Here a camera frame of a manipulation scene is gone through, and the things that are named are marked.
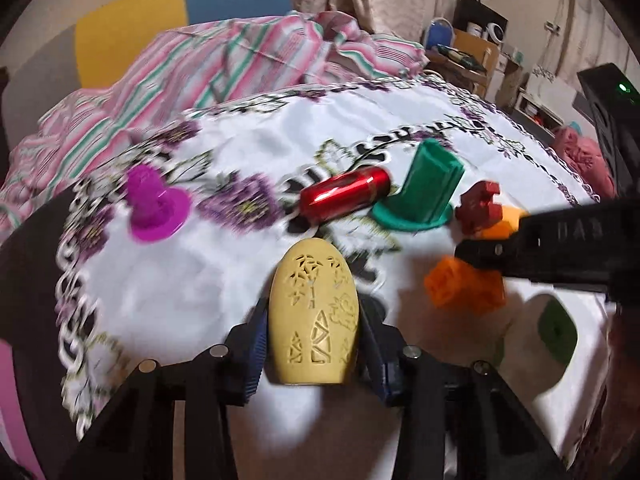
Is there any green round plastic piece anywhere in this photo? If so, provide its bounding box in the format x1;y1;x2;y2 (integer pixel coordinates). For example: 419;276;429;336
536;297;580;367

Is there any white embroidered floral tablecloth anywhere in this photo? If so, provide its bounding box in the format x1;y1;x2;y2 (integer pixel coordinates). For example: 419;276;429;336
50;80;621;480

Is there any pink striped blanket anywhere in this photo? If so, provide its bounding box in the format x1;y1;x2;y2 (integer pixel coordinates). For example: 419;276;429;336
0;10;431;241

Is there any yellow carved egg-shaped shell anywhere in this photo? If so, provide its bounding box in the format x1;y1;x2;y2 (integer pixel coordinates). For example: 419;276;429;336
267;236;362;388

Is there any white drawer cabinet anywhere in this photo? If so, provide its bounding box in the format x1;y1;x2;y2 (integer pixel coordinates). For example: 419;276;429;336
517;67;566;128

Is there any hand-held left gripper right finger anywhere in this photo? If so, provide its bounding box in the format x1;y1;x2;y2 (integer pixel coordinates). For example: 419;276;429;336
357;295;576;480

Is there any purple plastic stand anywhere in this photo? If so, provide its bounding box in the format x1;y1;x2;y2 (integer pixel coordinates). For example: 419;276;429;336
124;165;193;243

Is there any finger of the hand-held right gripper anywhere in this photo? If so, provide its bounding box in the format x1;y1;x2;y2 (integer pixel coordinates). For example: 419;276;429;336
455;237;522;279

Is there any grey yellow blue headboard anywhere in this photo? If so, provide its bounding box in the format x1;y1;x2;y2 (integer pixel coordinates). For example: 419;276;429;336
0;0;293;111

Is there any yellow-orange curved plastic piece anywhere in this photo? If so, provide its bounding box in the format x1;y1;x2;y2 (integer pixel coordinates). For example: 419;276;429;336
475;205;523;241

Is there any teal plastic stand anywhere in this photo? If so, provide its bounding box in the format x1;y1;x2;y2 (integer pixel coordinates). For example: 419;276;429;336
371;138;466;233

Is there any orange plastic block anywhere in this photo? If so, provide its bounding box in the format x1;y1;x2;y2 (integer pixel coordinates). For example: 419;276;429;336
424;256;507;317

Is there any pink cloth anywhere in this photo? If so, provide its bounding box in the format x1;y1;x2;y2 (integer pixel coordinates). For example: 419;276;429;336
552;125;616;201

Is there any blue plastic chair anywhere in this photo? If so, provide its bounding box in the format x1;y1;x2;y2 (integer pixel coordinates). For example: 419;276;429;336
425;17;456;52

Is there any red metallic cylinder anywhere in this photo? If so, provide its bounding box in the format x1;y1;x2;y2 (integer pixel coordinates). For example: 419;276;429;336
299;166;392;225

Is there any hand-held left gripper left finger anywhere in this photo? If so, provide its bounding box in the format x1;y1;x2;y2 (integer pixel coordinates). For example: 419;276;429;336
60;297;271;480

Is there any red plastic block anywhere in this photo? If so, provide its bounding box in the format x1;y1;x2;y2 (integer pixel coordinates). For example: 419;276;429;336
455;180;503;235

